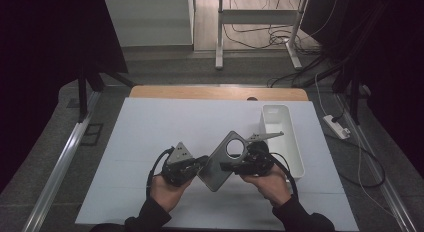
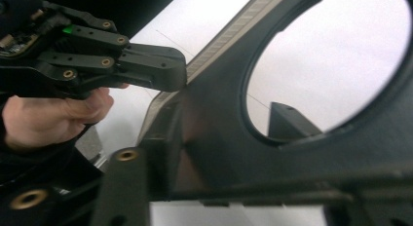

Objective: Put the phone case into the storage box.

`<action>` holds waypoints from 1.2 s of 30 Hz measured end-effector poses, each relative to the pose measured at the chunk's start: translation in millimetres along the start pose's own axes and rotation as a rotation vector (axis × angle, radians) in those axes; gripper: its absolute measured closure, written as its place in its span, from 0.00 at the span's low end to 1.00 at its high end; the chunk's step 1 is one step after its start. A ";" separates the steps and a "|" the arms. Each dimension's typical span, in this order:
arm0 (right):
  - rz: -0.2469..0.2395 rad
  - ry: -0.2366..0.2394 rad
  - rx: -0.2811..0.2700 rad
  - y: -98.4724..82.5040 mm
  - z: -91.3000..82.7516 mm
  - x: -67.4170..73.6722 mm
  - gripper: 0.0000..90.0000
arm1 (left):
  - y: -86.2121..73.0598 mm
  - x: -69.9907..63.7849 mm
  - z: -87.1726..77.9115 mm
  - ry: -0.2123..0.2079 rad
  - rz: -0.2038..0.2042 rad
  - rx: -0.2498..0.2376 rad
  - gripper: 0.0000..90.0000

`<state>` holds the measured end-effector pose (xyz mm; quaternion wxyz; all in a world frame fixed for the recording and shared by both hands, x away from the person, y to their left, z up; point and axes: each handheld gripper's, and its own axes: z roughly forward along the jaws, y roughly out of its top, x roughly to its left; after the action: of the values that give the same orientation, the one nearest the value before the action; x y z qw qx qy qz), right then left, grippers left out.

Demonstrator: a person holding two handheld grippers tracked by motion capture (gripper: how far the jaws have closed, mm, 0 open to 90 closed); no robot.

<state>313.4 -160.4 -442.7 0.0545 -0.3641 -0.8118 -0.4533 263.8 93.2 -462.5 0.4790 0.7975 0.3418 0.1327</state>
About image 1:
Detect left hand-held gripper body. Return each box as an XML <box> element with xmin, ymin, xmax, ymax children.
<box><xmin>161</xmin><ymin>141</ymin><xmax>202</xmax><ymax>188</ymax></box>

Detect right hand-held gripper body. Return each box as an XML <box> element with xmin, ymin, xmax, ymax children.
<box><xmin>237</xmin><ymin>131</ymin><xmax>285</xmax><ymax>176</ymax></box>

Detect grey phone case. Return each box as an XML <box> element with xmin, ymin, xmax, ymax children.
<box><xmin>196</xmin><ymin>130</ymin><xmax>250</xmax><ymax>193</ymax></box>

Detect white plastic storage box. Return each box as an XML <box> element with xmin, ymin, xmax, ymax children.
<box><xmin>259</xmin><ymin>104</ymin><xmax>306</xmax><ymax>184</ymax></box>

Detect person's left hand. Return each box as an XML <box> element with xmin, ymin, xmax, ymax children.
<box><xmin>149</xmin><ymin>173</ymin><xmax>195</xmax><ymax>214</ymax></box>

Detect person's right hand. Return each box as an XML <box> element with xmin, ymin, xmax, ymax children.
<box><xmin>240</xmin><ymin>164</ymin><xmax>293</xmax><ymax>209</ymax></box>

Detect white power strip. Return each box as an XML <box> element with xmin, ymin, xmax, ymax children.
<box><xmin>322</xmin><ymin>114</ymin><xmax>352</xmax><ymax>141</ymax></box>

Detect black stand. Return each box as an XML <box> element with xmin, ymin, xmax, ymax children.
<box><xmin>332</xmin><ymin>63</ymin><xmax>364</xmax><ymax>126</ymax></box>
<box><xmin>75</xmin><ymin>56</ymin><xmax>137</xmax><ymax>124</ymax></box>

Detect white cabinet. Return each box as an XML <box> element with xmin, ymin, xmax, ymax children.
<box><xmin>104</xmin><ymin>0</ymin><xmax>195</xmax><ymax>48</ymax></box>

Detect dark curtain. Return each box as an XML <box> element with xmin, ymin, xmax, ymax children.
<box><xmin>0</xmin><ymin>0</ymin><xmax>129</xmax><ymax>195</ymax></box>
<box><xmin>299</xmin><ymin>0</ymin><xmax>424</xmax><ymax>180</ymax></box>

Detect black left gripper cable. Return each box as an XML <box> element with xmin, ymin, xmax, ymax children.
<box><xmin>145</xmin><ymin>146</ymin><xmax>176</xmax><ymax>200</ymax></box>

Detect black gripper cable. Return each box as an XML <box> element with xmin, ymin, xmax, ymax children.
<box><xmin>269</xmin><ymin>152</ymin><xmax>300</xmax><ymax>200</ymax></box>
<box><xmin>145</xmin><ymin>146</ymin><xmax>176</xmax><ymax>200</ymax></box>

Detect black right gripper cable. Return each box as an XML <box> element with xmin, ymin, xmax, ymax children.
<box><xmin>269</xmin><ymin>152</ymin><xmax>300</xmax><ymax>200</ymax></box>

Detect thin white cable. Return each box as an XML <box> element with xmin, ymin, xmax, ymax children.
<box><xmin>314</xmin><ymin>73</ymin><xmax>396</xmax><ymax>220</ymax></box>

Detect metal floor rail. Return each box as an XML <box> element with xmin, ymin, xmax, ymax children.
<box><xmin>334</xmin><ymin>91</ymin><xmax>418</xmax><ymax>232</ymax></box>
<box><xmin>21</xmin><ymin>91</ymin><xmax>102</xmax><ymax>232</ymax></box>

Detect black power cable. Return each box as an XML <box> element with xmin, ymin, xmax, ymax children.
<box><xmin>324</xmin><ymin>131</ymin><xmax>387</xmax><ymax>189</ymax></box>

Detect tangle of floor cables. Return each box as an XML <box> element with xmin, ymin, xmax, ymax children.
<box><xmin>222</xmin><ymin>0</ymin><xmax>344</xmax><ymax>90</ymax></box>

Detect white desk frame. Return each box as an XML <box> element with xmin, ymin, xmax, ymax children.
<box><xmin>214</xmin><ymin>0</ymin><xmax>305</xmax><ymax>71</ymax></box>

